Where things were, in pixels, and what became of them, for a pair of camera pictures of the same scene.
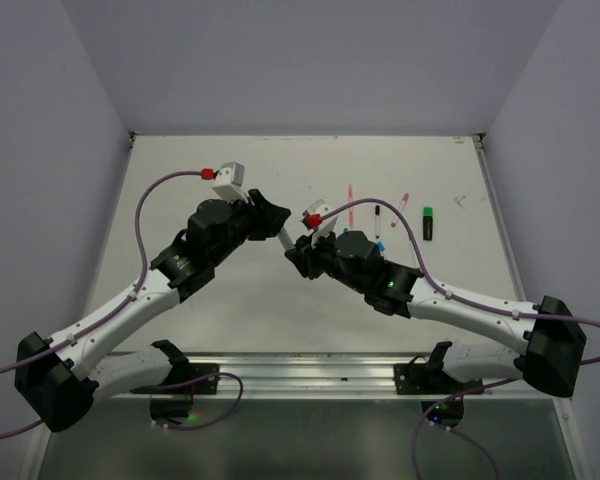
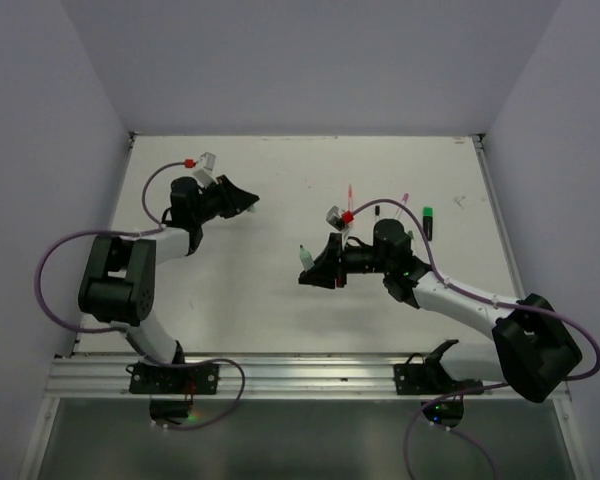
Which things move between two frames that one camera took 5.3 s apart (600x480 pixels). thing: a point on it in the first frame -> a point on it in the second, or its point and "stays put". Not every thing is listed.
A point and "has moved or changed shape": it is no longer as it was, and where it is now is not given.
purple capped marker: (402, 205) stays put
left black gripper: (268, 220) -> (235, 199)
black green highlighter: (428, 223) stays put
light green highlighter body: (285, 240) has moved or changed shape
